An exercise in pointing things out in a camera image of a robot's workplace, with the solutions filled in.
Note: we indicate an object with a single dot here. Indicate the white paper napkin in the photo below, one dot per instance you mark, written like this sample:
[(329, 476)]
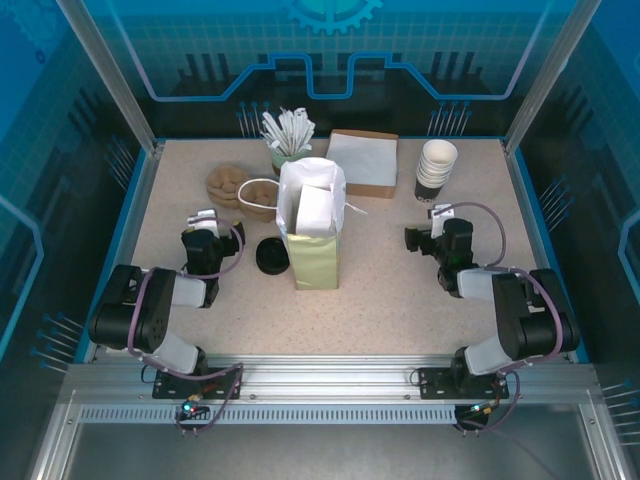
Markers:
[(315, 210)]

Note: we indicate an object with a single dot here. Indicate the green and white paper bag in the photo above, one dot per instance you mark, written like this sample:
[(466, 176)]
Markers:
[(315, 260)]

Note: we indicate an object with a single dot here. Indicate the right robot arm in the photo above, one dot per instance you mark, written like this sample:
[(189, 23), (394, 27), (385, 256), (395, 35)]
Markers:
[(530, 325)]

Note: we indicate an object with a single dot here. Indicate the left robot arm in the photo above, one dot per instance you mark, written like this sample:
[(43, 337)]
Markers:
[(150, 320)]

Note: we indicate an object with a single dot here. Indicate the stack of pulp cup carriers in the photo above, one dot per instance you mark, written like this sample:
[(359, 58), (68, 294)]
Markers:
[(227, 182)]

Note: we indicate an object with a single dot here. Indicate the brown cardboard napkin box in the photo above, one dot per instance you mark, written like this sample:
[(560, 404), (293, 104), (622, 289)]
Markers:
[(370, 191)]

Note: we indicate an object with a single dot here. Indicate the pale green mug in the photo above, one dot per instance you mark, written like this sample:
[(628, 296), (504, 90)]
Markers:
[(277, 161)]

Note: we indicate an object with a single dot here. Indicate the stack of paper cups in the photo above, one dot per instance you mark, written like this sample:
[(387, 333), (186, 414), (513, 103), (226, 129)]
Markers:
[(440, 155)]

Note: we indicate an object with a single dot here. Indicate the white wrapped straw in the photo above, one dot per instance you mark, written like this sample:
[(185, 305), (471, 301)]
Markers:
[(275, 146), (307, 135), (274, 131), (300, 127), (287, 127)]

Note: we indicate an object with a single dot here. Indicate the small LED circuit board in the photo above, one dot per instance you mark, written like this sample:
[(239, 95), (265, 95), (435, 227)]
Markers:
[(477, 410), (189, 407)]

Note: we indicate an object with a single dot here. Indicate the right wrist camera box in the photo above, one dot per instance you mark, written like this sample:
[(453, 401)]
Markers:
[(441, 220)]

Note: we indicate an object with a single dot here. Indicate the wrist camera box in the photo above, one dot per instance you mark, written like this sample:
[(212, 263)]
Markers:
[(202, 220), (441, 220)]

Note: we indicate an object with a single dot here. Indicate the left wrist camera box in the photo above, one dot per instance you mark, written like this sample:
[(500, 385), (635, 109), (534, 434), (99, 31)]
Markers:
[(202, 220)]

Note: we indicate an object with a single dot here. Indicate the aluminium table side rail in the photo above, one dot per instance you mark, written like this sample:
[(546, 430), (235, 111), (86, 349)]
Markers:
[(127, 250)]

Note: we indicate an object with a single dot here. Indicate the aluminium frame post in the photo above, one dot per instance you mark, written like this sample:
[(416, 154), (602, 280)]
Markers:
[(542, 85), (122, 85)]

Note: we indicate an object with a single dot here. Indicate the aluminium outer frame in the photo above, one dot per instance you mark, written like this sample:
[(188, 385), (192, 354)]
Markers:
[(56, 440)]

